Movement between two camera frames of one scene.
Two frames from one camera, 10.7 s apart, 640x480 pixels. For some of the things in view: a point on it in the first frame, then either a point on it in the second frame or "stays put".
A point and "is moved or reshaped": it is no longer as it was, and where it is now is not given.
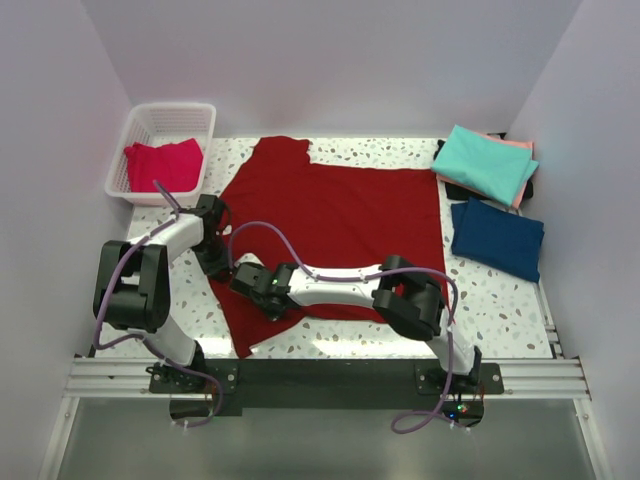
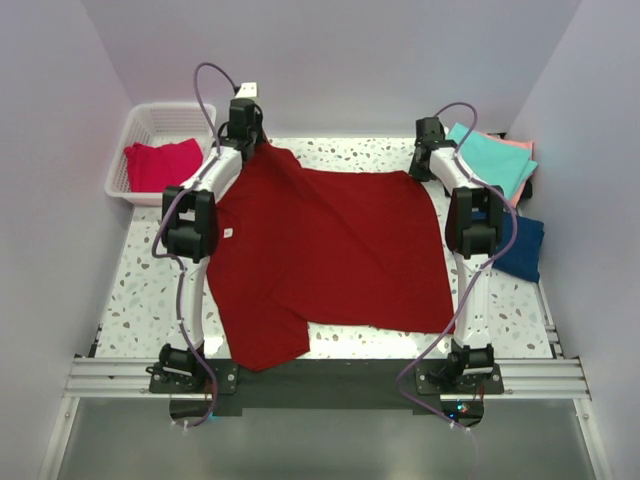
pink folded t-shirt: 512,141 stays put
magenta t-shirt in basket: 176,166 stays put
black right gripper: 278,311 -> 421,176
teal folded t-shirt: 490,166 stays put
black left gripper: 212,269 -> 260,136
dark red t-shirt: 281,208 is moved or reshaped
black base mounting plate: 199,388 stays put
